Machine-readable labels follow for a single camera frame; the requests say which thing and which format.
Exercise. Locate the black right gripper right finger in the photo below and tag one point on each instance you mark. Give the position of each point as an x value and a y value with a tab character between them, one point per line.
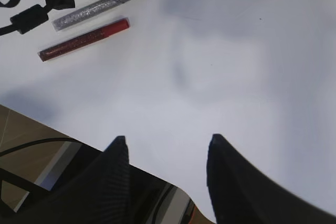
240	193

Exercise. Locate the silver glitter pen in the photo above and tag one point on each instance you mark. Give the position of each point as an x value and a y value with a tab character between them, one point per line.
85	13

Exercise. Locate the red glitter pen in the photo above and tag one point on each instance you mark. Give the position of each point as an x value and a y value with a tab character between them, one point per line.
84	40

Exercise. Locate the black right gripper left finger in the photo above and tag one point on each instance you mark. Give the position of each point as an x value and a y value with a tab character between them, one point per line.
100	194

